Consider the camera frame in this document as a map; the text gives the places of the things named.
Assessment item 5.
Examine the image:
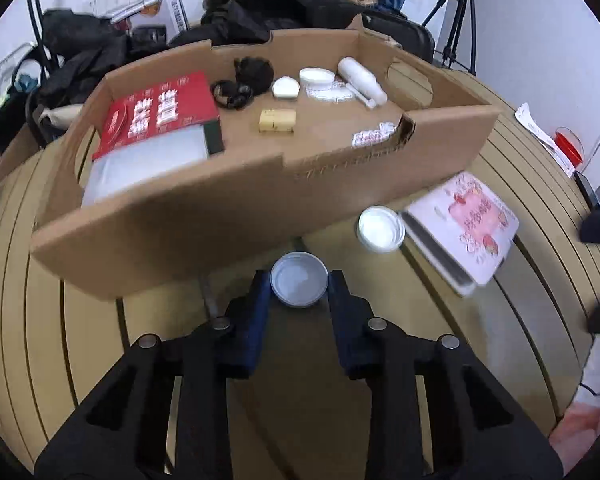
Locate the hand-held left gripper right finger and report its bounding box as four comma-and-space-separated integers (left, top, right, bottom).
327, 270, 565, 480

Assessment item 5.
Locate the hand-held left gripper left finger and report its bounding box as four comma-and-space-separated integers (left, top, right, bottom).
34, 270, 273, 480

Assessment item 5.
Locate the grey round lid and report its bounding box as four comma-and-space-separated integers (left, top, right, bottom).
270, 252, 329, 308

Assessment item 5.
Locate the white round lid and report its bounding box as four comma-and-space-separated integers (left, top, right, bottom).
356, 206, 406, 253

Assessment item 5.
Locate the brown cardboard tray box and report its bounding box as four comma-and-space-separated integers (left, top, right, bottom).
30, 27, 501, 303

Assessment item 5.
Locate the small yellow block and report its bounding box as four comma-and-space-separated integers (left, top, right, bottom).
258, 108, 297, 134

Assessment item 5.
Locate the red printed box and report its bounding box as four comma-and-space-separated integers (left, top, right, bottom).
91, 71, 226, 162

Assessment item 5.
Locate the small white case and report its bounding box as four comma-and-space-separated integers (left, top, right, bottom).
271, 76, 301, 102

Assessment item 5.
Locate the white spray bottle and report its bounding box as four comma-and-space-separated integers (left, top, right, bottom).
337, 56, 388, 110

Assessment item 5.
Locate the white round jar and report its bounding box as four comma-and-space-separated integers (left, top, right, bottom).
299, 67, 336, 89

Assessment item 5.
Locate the black hair scrunchie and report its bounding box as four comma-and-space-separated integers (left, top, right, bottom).
233, 55, 275, 95

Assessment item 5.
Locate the black smartphone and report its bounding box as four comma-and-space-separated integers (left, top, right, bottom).
575, 171, 600, 207

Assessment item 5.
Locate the red bucket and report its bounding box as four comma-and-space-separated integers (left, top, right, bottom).
554, 127, 586, 169

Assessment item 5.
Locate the white pink printed paper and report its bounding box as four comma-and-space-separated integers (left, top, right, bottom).
514, 102, 576, 177

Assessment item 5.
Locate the pink jacket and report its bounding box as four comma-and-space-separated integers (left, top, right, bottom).
549, 404, 600, 467

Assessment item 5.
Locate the pink white flat package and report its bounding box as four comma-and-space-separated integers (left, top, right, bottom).
400, 171, 521, 297

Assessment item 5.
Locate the black tripod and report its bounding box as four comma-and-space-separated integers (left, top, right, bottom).
422, 0, 481, 73

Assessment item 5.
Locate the black backpack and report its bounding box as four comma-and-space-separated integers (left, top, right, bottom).
362, 10, 436, 64

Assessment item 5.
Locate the black jacket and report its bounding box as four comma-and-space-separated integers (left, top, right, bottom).
170, 0, 366, 47

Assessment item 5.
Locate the black clothes pile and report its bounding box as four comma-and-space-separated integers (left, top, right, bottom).
27, 7, 171, 132

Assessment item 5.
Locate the printed appliance box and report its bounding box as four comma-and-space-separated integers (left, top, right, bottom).
111, 0, 191, 44

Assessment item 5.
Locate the black trolley handle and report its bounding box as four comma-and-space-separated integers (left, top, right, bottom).
24, 0, 49, 61

